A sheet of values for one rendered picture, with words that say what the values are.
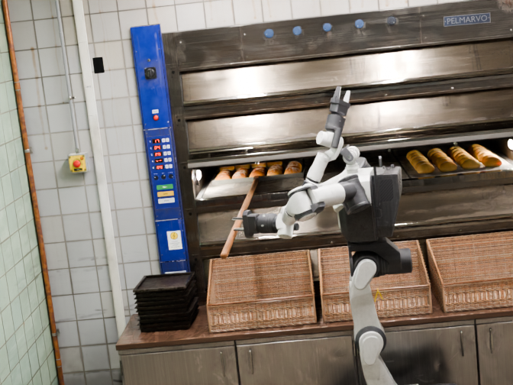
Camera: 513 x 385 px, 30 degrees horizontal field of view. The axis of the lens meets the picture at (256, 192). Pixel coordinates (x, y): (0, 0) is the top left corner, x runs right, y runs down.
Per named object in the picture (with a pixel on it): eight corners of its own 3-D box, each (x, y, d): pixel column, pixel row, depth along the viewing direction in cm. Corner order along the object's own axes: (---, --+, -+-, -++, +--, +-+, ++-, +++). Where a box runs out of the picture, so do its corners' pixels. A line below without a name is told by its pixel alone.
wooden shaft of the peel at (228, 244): (227, 260, 393) (227, 252, 392) (220, 260, 393) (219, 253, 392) (259, 182, 560) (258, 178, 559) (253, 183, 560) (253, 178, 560)
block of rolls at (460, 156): (405, 158, 593) (404, 150, 592) (483, 150, 590) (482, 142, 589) (417, 174, 533) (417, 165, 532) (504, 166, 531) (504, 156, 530)
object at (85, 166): (72, 171, 526) (69, 153, 524) (90, 169, 526) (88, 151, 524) (69, 173, 519) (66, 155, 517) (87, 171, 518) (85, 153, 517)
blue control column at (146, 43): (208, 306, 735) (175, 24, 697) (229, 305, 735) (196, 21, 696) (178, 408, 546) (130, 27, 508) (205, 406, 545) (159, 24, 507)
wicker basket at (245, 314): (214, 305, 535) (208, 257, 530) (314, 296, 532) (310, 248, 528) (208, 334, 487) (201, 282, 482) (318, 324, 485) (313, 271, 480)
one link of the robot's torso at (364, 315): (384, 344, 455) (379, 249, 447) (388, 357, 438) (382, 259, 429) (352, 346, 456) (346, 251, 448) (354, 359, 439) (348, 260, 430)
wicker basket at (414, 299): (321, 296, 532) (316, 247, 527) (422, 287, 528) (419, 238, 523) (321, 324, 484) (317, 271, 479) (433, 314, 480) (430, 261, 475)
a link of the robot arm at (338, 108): (356, 105, 463) (349, 129, 463) (340, 102, 470) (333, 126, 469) (340, 98, 454) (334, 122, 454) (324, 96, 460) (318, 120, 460)
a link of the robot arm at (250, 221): (239, 212, 423) (263, 211, 418) (248, 208, 431) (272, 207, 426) (242, 240, 425) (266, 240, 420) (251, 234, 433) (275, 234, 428)
